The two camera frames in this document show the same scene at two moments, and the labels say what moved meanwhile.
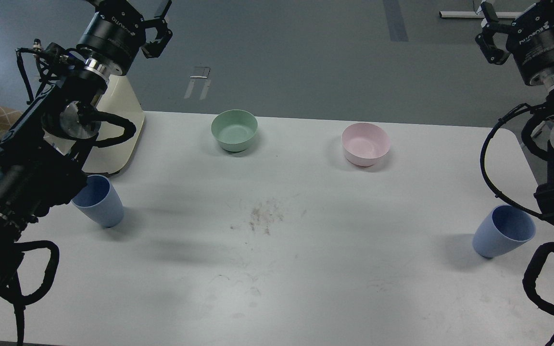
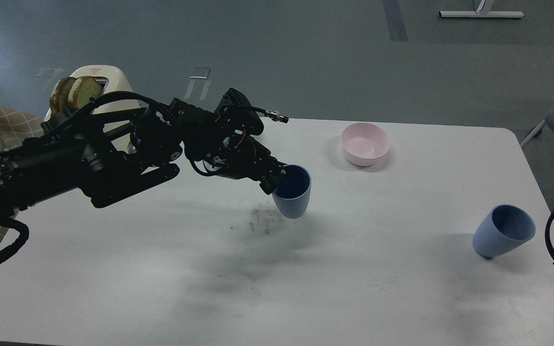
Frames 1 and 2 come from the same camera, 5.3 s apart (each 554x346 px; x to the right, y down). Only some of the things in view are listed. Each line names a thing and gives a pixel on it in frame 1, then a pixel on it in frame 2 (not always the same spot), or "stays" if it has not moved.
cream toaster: [118, 99] stays
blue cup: [98, 202] → [291, 194]
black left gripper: [113, 35] → [240, 155]
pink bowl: [365, 144] stays
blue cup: [503, 228] stays
